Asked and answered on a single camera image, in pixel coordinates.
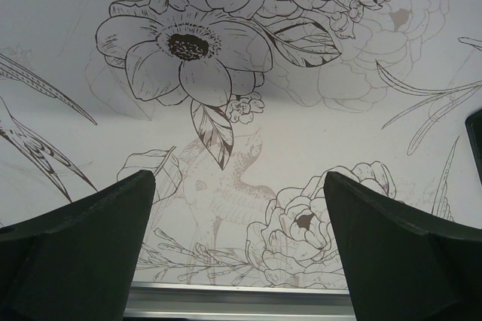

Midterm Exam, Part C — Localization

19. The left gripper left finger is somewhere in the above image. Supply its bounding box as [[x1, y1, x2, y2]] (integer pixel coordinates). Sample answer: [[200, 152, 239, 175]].
[[1, 170, 155, 320]]

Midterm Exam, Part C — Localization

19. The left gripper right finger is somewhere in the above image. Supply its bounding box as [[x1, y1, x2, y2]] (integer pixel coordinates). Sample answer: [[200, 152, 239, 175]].
[[324, 171, 481, 320]]

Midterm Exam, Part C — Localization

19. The black fuse box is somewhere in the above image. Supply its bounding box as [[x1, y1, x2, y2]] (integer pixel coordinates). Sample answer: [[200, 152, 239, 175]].
[[465, 109, 482, 182]]

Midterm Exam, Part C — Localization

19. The floral printed table mat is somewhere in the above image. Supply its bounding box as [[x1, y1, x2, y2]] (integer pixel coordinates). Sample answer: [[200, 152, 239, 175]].
[[1, 0, 481, 289]]

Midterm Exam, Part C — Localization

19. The aluminium rail frame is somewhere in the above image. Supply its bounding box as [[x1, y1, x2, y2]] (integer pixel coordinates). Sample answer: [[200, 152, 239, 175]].
[[124, 282, 355, 320]]

